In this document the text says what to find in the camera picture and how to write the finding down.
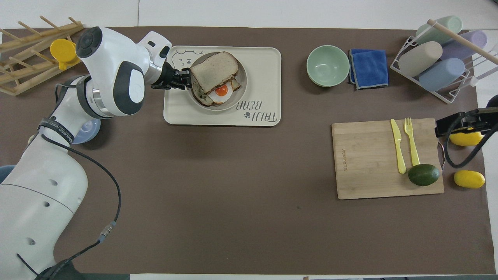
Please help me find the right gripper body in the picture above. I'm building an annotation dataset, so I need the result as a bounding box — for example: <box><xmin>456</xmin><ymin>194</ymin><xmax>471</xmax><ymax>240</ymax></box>
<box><xmin>467</xmin><ymin>95</ymin><xmax>498</xmax><ymax>132</ymax></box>

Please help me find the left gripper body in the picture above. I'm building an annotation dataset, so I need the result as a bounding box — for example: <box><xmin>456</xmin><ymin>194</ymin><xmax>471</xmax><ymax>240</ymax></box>
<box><xmin>151</xmin><ymin>61</ymin><xmax>176</xmax><ymax>91</ymax></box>

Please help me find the brown bread slice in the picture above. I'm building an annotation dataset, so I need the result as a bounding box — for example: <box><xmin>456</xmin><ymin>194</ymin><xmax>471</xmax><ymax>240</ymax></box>
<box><xmin>190</xmin><ymin>51</ymin><xmax>239</xmax><ymax>94</ymax></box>

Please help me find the grey round plate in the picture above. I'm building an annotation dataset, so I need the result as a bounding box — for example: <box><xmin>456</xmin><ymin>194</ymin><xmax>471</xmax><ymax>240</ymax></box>
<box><xmin>188</xmin><ymin>52</ymin><xmax>248</xmax><ymax>112</ymax></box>

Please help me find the bread slice with filling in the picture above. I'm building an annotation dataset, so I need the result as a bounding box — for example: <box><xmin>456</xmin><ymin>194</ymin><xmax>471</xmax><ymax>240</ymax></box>
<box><xmin>193</xmin><ymin>77</ymin><xmax>242</xmax><ymax>108</ymax></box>

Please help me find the yellow lemon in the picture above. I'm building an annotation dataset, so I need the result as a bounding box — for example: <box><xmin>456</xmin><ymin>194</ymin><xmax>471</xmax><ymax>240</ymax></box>
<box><xmin>449</xmin><ymin>128</ymin><xmax>484</xmax><ymax>147</ymax></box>
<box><xmin>454</xmin><ymin>170</ymin><xmax>486</xmax><ymax>190</ymax></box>

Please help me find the fried egg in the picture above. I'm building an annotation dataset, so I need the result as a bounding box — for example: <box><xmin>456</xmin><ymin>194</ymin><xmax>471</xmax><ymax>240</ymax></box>
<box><xmin>207</xmin><ymin>80</ymin><xmax>234</xmax><ymax>105</ymax></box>

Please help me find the blue cup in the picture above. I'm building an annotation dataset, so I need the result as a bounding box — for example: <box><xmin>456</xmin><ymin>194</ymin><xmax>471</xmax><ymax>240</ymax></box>
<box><xmin>418</xmin><ymin>58</ymin><xmax>466</xmax><ymax>92</ymax></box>

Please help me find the purple cup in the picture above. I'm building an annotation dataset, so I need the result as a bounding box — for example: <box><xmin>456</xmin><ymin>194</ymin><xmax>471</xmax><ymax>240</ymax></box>
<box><xmin>440</xmin><ymin>30</ymin><xmax>489</xmax><ymax>61</ymax></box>

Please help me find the yellow plastic fork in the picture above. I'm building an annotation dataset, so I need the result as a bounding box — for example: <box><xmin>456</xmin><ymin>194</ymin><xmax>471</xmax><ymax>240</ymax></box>
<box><xmin>403</xmin><ymin>117</ymin><xmax>421</xmax><ymax>167</ymax></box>

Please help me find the wooden rod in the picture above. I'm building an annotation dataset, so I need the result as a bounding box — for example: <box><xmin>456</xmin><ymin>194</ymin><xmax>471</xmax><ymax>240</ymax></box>
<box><xmin>427</xmin><ymin>19</ymin><xmax>498</xmax><ymax>66</ymax></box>

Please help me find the cream tray with bear print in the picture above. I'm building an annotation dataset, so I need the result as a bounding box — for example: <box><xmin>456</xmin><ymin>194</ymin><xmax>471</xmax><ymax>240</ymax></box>
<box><xmin>163</xmin><ymin>46</ymin><xmax>282</xmax><ymax>127</ymax></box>

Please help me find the green avocado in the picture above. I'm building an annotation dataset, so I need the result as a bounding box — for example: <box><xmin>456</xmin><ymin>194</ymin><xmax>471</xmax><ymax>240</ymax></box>
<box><xmin>407</xmin><ymin>164</ymin><xmax>441</xmax><ymax>187</ymax></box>

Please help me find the beige cup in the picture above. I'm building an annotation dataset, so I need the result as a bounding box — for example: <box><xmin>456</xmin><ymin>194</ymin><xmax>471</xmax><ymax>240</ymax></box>
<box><xmin>398</xmin><ymin>41</ymin><xmax>444</xmax><ymax>77</ymax></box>

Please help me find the yellow plastic knife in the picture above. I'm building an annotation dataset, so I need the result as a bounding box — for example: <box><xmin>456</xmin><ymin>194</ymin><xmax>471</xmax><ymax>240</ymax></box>
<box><xmin>390</xmin><ymin>119</ymin><xmax>407</xmax><ymax>175</ymax></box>

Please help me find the light blue bowl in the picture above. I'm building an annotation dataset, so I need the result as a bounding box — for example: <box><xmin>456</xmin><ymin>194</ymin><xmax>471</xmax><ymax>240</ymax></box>
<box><xmin>70</xmin><ymin>118</ymin><xmax>101</xmax><ymax>145</ymax></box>

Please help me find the green cup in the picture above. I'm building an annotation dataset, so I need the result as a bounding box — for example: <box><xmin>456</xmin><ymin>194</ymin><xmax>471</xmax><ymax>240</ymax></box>
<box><xmin>415</xmin><ymin>16</ymin><xmax>463</xmax><ymax>46</ymax></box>

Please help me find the yellow cup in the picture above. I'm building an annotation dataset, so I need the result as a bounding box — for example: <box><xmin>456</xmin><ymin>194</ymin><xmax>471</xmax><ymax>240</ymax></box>
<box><xmin>49</xmin><ymin>38</ymin><xmax>77</xmax><ymax>71</ymax></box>

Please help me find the blue cloth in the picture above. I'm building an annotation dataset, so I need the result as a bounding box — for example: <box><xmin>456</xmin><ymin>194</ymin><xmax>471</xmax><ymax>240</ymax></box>
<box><xmin>348</xmin><ymin>49</ymin><xmax>389</xmax><ymax>91</ymax></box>

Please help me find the wooden cutting board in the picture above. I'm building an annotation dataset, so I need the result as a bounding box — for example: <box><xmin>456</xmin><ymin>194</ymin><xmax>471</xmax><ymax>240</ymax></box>
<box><xmin>331</xmin><ymin>118</ymin><xmax>445</xmax><ymax>200</ymax></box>

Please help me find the wooden dish rack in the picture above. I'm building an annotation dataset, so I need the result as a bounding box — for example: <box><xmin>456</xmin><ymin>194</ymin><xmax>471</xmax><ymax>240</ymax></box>
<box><xmin>0</xmin><ymin>16</ymin><xmax>84</xmax><ymax>97</ymax></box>

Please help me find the green bowl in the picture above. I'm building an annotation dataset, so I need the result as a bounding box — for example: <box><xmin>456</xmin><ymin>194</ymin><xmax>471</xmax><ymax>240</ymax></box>
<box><xmin>306</xmin><ymin>45</ymin><xmax>350</xmax><ymax>87</ymax></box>

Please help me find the dark blue bowl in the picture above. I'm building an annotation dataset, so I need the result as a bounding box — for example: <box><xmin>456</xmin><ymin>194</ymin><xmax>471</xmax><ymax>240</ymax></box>
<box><xmin>0</xmin><ymin>165</ymin><xmax>16</xmax><ymax>184</ymax></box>

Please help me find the white wire rack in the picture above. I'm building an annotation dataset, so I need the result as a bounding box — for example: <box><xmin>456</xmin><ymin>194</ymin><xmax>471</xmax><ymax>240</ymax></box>
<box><xmin>390</xmin><ymin>29</ymin><xmax>498</xmax><ymax>104</ymax></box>

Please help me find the black cable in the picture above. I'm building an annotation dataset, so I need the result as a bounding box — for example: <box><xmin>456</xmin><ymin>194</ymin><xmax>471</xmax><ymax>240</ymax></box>
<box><xmin>444</xmin><ymin>117</ymin><xmax>498</xmax><ymax>169</ymax></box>
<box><xmin>16</xmin><ymin>132</ymin><xmax>122</xmax><ymax>280</ymax></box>

